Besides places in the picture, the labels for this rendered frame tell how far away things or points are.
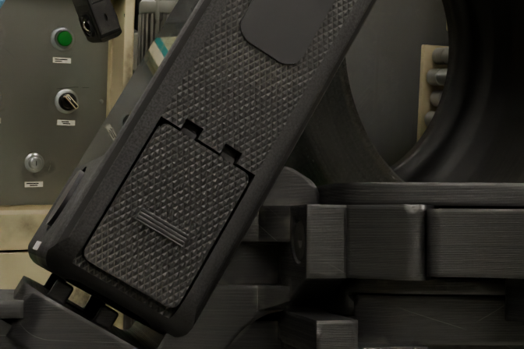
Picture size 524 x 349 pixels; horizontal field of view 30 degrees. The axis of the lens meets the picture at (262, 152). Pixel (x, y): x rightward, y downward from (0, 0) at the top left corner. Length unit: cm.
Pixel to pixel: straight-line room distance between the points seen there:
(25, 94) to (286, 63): 145
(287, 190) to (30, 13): 145
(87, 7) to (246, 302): 88
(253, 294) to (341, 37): 4
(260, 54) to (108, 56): 149
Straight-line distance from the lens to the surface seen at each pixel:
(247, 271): 16
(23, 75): 159
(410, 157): 144
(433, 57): 174
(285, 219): 15
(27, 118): 160
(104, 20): 102
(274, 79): 15
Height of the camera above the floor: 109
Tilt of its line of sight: 3 degrees down
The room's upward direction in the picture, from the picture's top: 2 degrees clockwise
